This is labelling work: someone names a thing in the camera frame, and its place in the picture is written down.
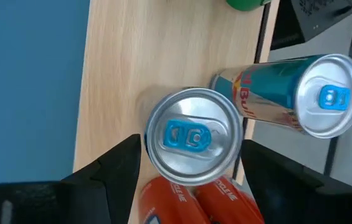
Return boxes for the red Fanta strawberry can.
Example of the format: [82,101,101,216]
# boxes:
[194,174,265,224]
[137,176,212,224]

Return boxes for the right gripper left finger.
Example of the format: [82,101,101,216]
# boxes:
[60,134,141,224]

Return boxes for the blue silver Red Bull can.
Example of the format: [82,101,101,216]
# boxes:
[209,53,352,139]
[144,87,244,187]

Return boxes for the green Sprite can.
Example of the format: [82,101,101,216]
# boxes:
[225,0,272,12]

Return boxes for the wooden shelf black metal legs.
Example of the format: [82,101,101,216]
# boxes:
[72,0,265,224]

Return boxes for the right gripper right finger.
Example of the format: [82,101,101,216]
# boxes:
[240,139,329,224]

